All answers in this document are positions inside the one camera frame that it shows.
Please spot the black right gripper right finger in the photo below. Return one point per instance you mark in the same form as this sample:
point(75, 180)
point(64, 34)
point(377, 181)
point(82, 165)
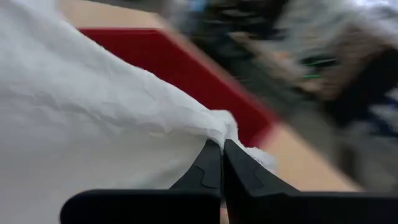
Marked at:
point(295, 208)

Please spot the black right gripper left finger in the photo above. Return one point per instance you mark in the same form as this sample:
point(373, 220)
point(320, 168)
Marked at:
point(155, 207)

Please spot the white garment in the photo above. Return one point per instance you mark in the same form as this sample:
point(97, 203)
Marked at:
point(93, 109)

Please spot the red plastic laundry basket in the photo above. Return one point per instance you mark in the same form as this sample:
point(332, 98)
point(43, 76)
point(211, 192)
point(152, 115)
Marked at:
point(186, 71)

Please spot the beige table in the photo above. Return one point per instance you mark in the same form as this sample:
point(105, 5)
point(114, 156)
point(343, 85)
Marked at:
point(109, 14)

